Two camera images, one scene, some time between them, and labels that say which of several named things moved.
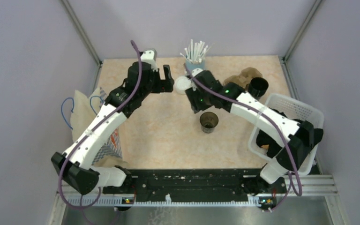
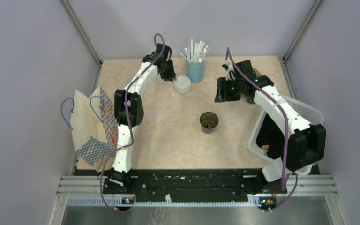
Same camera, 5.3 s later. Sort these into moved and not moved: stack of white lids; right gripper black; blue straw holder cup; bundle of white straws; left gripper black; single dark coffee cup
Moved: left gripper black; right gripper black
Not moved: stack of white lids; bundle of white straws; single dark coffee cup; blue straw holder cup
